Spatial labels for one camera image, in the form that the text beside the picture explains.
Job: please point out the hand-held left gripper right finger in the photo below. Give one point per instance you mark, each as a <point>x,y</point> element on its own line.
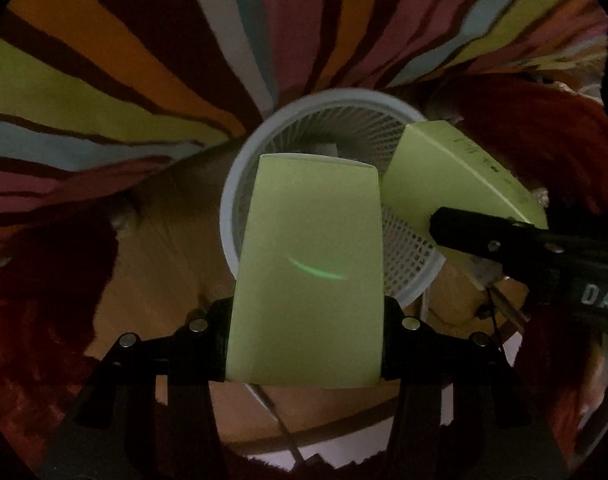
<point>394,345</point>

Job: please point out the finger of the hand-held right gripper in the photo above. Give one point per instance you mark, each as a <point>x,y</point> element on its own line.
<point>484,235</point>

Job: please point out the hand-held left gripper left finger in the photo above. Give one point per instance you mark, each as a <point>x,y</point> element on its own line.
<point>216,340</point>

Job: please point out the light green cardboard box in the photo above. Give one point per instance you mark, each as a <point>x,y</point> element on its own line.
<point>434,185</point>
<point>304,260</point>

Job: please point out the white plastic mesh basket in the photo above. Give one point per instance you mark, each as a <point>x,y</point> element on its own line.
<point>409,260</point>

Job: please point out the white power strip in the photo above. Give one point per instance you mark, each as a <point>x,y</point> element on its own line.
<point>484,272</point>

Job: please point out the red shaggy rug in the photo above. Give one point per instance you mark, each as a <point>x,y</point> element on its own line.
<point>534,125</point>

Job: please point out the colourful striped rug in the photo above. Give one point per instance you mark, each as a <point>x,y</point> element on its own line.
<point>109,85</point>

